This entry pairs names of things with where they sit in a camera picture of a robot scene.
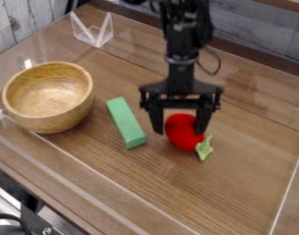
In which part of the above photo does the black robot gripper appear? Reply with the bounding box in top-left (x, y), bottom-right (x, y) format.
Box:
top-left (138, 63), bottom-right (223, 134)

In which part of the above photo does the red plush fruit green leaf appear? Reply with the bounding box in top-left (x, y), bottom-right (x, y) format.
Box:
top-left (164, 113), bottom-right (213, 162)

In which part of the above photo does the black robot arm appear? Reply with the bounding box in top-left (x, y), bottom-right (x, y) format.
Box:
top-left (138, 0), bottom-right (224, 134)

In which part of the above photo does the wooden bowl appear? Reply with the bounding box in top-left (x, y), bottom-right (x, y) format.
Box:
top-left (1, 62), bottom-right (93, 134)

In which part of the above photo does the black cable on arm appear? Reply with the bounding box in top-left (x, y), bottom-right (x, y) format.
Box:
top-left (195, 45), bottom-right (223, 76)

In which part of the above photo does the black metal table frame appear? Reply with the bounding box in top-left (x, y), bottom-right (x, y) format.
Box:
top-left (0, 171), bottom-right (64, 235)

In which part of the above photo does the green rectangular block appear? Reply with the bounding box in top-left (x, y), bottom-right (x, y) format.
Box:
top-left (106, 96), bottom-right (146, 149)

